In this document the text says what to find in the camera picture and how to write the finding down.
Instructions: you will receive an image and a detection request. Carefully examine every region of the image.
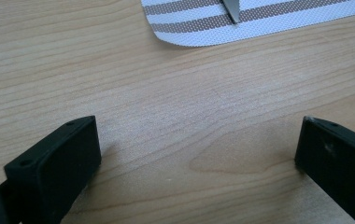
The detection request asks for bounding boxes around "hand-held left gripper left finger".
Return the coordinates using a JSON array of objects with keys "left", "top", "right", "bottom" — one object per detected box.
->
[{"left": 0, "top": 115, "right": 103, "bottom": 224}]

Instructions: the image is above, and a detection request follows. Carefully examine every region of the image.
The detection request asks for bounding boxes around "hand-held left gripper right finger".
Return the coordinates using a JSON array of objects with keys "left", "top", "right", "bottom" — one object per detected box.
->
[{"left": 293, "top": 116, "right": 355, "bottom": 224}]

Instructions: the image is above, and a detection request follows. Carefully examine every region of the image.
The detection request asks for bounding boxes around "grey striped placemat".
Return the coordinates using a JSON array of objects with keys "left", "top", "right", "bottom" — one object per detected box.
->
[{"left": 140, "top": 0, "right": 355, "bottom": 48}]

